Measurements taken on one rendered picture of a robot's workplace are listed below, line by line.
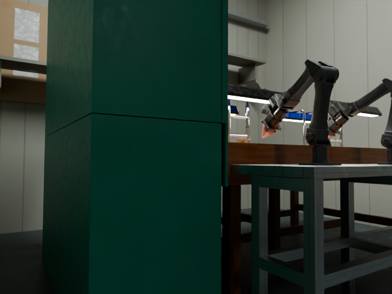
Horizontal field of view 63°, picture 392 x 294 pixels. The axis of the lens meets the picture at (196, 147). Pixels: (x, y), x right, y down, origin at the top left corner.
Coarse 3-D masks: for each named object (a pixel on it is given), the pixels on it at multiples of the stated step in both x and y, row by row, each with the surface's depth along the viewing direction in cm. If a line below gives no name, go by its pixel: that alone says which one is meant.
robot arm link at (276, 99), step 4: (272, 96) 164; (276, 96) 161; (280, 96) 162; (272, 100) 163; (276, 100) 161; (280, 100) 153; (284, 100) 152; (272, 104) 163; (280, 104) 153; (272, 108) 164; (284, 108) 156; (288, 108) 157; (292, 108) 157
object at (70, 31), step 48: (48, 0) 220; (96, 0) 106; (144, 0) 115; (192, 0) 125; (48, 48) 213; (96, 48) 105; (144, 48) 114; (192, 48) 125; (48, 96) 206; (96, 96) 105; (144, 96) 114; (192, 96) 124
